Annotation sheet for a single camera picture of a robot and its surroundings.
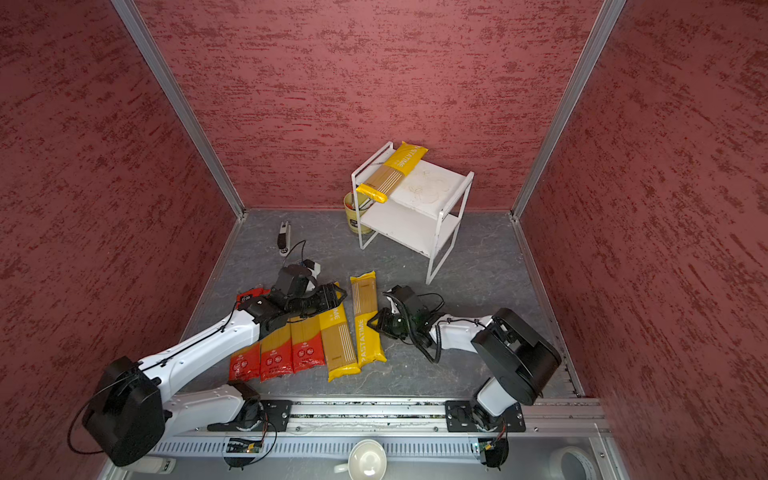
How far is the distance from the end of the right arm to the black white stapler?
44cm

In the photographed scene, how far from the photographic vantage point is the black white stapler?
108cm

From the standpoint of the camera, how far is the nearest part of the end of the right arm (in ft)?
2.32
